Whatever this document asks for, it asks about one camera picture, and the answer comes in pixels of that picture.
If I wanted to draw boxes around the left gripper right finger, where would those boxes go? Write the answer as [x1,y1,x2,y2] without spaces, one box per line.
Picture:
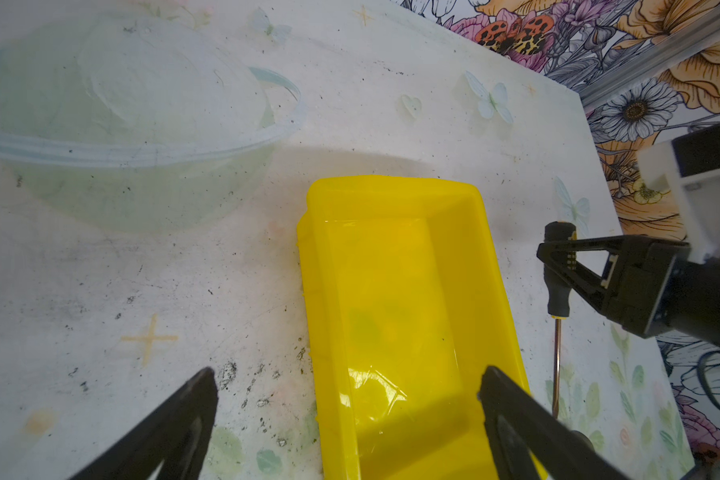
[478,366,625,479]

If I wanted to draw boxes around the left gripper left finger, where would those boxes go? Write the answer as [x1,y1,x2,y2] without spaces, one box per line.
[73,367,218,479]

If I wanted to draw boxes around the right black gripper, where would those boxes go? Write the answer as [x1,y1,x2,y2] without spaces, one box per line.
[537,235,690,338]

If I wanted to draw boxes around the black yellow screwdriver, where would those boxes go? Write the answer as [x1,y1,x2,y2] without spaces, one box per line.
[543,222,576,418]

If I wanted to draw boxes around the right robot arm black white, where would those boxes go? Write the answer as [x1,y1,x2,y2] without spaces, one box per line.
[537,235,720,348]

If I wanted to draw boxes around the yellow plastic bin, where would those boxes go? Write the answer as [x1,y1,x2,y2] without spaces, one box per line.
[297,175,528,479]

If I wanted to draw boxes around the clear plastic bowl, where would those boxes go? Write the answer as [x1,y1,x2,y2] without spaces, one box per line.
[0,12,306,233]

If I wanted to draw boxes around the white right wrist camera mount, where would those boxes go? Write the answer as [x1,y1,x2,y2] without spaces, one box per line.
[637,123,720,264]

